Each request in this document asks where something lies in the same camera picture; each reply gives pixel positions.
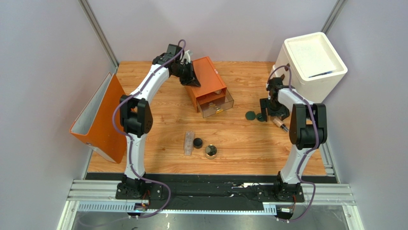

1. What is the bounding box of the beige foundation tube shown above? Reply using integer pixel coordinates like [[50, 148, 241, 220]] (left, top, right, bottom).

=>
[[272, 117, 289, 133]]

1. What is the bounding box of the gold lidded cream jar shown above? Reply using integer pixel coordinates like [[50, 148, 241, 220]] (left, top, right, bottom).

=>
[[204, 145, 217, 160]]

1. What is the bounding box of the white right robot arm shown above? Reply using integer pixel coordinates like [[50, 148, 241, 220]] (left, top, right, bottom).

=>
[[260, 78, 328, 201]]

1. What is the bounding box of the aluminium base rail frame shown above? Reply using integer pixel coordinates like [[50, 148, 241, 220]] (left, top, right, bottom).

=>
[[57, 108, 365, 230]]

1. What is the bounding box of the small black round jar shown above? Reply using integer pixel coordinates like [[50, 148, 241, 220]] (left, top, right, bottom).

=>
[[193, 138, 203, 149]]

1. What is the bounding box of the clear plastic lipstick case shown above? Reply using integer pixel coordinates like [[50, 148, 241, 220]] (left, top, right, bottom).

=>
[[183, 131, 195, 156]]

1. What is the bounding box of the orange drawer organizer box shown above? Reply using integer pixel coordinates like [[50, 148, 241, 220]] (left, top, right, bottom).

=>
[[185, 57, 227, 112]]

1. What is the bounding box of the dark green round compact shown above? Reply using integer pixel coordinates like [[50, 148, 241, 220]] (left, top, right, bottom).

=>
[[245, 111, 256, 120]]

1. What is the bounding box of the clear plastic drawer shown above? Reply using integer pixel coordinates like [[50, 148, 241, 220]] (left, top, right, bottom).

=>
[[196, 89, 234, 118]]

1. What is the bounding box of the orange ring binder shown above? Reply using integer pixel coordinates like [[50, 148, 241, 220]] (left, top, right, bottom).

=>
[[69, 73, 126, 163]]

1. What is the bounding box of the white foam drawer cabinet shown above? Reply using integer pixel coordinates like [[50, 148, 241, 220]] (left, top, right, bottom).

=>
[[270, 32, 348, 103]]

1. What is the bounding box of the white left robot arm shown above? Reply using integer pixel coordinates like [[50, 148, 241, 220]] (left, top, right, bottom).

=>
[[113, 44, 202, 199]]

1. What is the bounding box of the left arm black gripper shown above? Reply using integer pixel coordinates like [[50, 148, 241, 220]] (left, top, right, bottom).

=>
[[173, 62, 202, 88]]

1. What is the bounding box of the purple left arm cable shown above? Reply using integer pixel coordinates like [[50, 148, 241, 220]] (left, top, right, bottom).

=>
[[111, 39, 187, 221]]

